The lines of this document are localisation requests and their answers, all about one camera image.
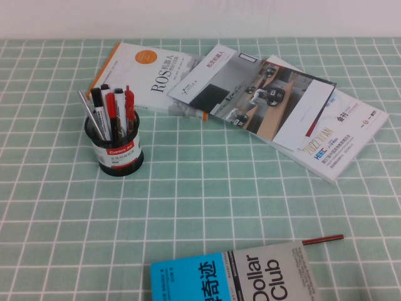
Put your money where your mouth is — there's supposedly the white marker with black cap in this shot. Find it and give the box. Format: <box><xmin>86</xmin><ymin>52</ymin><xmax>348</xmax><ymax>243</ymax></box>
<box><xmin>113</xmin><ymin>88</ymin><xmax>128</xmax><ymax>136</ymax></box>
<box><xmin>90</xmin><ymin>87</ymin><xmax>112</xmax><ymax>141</ymax></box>

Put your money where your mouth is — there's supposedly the silver pen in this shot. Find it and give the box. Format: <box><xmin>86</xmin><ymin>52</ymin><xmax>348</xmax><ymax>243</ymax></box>
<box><xmin>78</xmin><ymin>90</ymin><xmax>107</xmax><ymax>141</ymax></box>

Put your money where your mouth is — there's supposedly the white catalogue book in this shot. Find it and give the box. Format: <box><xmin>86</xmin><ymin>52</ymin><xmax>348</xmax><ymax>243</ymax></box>
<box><xmin>265</xmin><ymin>54</ymin><xmax>390</xmax><ymax>184</ymax></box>

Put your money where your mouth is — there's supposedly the black mesh pen holder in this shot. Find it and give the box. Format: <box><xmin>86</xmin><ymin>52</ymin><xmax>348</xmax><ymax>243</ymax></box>
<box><xmin>84</xmin><ymin>109</ymin><xmax>145</xmax><ymax>177</ymax></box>

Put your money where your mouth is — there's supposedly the robot photo brochure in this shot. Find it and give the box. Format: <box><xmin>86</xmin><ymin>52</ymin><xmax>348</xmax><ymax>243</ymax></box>
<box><xmin>167</xmin><ymin>43</ymin><xmax>338</xmax><ymax>152</ymax></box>

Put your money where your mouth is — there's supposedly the black marker with red cap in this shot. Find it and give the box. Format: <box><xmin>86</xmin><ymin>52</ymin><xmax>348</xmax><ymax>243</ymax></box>
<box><xmin>105</xmin><ymin>92</ymin><xmax>127</xmax><ymax>139</ymax></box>

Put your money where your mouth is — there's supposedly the green white checked tablecloth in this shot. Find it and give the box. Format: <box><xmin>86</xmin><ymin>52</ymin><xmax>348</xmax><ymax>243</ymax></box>
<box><xmin>0</xmin><ymin>37</ymin><xmax>401</xmax><ymax>301</ymax></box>

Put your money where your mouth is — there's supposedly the blue grey Dollar Club book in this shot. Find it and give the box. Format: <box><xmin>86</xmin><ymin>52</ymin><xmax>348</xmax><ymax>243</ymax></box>
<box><xmin>150</xmin><ymin>240</ymin><xmax>321</xmax><ymax>301</ymax></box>

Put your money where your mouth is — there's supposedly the white orange ROS book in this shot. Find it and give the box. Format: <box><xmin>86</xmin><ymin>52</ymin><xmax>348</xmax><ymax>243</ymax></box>
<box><xmin>86</xmin><ymin>41</ymin><xmax>209</xmax><ymax>122</ymax></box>

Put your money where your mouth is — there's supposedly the red pencil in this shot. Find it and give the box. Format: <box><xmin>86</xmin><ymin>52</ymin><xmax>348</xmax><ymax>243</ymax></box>
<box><xmin>301</xmin><ymin>234</ymin><xmax>345</xmax><ymax>246</ymax></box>

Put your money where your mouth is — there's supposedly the red pen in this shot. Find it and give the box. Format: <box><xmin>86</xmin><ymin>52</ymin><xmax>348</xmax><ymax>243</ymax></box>
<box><xmin>124</xmin><ymin>85</ymin><xmax>136</xmax><ymax>130</ymax></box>

